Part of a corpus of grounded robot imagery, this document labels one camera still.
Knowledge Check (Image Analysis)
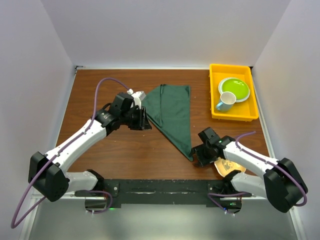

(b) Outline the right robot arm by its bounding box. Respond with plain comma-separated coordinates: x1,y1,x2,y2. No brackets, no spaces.
189,127,308,213

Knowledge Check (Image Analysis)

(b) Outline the green plate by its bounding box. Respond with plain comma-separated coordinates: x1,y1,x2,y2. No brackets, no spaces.
218,77,251,103

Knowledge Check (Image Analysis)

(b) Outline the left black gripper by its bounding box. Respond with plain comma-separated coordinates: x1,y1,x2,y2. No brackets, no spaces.
120,105,152,131

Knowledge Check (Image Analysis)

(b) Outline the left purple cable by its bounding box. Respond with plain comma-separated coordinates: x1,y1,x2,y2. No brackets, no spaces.
10,77,133,230

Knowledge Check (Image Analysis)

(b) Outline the white blue mug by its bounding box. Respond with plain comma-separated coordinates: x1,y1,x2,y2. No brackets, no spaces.
215,91,237,113

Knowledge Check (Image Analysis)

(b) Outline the dark green cloth napkin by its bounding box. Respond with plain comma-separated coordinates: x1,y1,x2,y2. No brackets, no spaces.
142,84,193,162

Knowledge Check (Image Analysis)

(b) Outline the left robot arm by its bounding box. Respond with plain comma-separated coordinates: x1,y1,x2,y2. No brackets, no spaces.
28,90,152,202

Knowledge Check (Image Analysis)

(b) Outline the yellow plastic bin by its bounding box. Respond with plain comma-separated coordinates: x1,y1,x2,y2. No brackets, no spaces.
209,64,259,122

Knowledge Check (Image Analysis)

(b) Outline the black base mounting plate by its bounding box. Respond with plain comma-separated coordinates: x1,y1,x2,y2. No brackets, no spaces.
103,179,237,208

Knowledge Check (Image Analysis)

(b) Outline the aluminium frame rail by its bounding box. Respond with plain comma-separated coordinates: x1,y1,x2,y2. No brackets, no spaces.
21,68,298,240

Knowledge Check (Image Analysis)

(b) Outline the cream square bowl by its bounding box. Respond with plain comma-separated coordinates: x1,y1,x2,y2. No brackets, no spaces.
214,158,247,177

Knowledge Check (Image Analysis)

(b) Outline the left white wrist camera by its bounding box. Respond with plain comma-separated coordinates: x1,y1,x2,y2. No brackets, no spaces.
126,88,146,109

